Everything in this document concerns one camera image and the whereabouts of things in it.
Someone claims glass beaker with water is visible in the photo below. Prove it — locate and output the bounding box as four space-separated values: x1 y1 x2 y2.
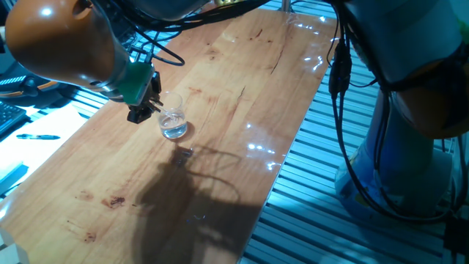
156 91 188 140

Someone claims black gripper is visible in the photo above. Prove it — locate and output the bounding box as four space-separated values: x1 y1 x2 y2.
126 70 164 125

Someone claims black orange teach pendant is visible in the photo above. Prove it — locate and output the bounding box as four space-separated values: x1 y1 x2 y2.
0 62 78 109

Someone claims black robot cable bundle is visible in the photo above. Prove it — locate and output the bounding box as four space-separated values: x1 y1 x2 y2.
109 0 469 224

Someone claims white and blue notebook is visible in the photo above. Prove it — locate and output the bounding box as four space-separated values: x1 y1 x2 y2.
0 159 29 195

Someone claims glossy wooden board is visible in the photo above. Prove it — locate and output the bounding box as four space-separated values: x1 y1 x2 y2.
0 7 347 264

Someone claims black computer keyboard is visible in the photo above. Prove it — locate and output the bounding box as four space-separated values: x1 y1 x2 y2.
0 100 27 136

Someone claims white paper sheet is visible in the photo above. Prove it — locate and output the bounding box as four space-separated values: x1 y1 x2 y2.
0 104 87 184

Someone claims dark ballpoint pen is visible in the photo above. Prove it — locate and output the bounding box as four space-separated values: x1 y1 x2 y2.
15 133 62 141

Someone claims clear glass stirring rod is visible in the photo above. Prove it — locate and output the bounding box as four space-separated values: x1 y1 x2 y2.
155 105 180 124

